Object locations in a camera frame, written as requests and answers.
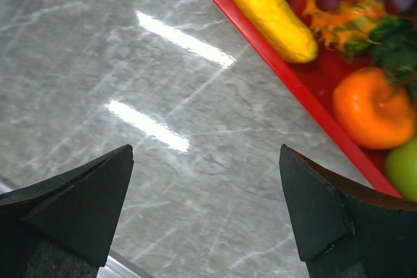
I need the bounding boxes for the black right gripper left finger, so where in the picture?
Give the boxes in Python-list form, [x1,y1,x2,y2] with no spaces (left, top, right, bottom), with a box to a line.
[1,145,134,277]

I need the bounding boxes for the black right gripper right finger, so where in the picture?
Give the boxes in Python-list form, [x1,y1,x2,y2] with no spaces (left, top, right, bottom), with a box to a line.
[280,145,416,277]

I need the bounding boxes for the green fake apple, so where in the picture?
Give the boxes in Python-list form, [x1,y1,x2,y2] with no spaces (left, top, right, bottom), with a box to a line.
[384,137,416,202]

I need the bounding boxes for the orange fake pineapple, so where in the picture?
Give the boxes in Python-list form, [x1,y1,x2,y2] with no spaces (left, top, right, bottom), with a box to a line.
[304,0,416,98]

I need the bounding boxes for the orange fake persimmon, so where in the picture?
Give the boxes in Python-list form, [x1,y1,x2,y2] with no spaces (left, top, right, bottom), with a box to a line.
[332,67,416,150]

